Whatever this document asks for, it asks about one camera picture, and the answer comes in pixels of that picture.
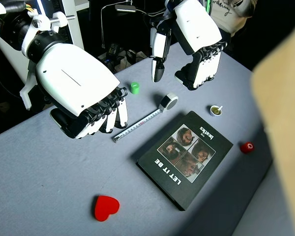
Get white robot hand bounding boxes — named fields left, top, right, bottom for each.
left=149, top=0, right=223, bottom=91
left=35, top=41, right=129, bottom=140

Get black white tape measure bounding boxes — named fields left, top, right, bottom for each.
left=112, top=92, right=179, bottom=144

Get black Beatles book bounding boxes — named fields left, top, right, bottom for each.
left=136, top=110, right=234, bottom=211

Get person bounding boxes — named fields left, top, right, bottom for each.
left=210, top=0, right=254, bottom=37

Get black power adapter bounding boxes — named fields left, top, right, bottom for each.
left=108, top=43, right=121, bottom=56

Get green cylinder block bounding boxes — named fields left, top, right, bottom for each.
left=130, top=81, right=140, bottom=95

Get grey power adapter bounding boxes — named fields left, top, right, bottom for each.
left=115, top=3, right=137, bottom=13

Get small toy bowl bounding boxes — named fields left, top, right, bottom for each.
left=210, top=105, right=223, bottom=117

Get beige wooden board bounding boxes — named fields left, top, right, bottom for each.
left=250, top=19, right=295, bottom=236

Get red cylinder block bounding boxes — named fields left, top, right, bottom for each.
left=240, top=141, right=255, bottom=154

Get red heart block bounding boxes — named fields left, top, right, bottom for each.
left=94, top=195, right=120, bottom=222

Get thin white cable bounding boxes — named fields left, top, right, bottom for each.
left=100, top=0, right=169, bottom=49

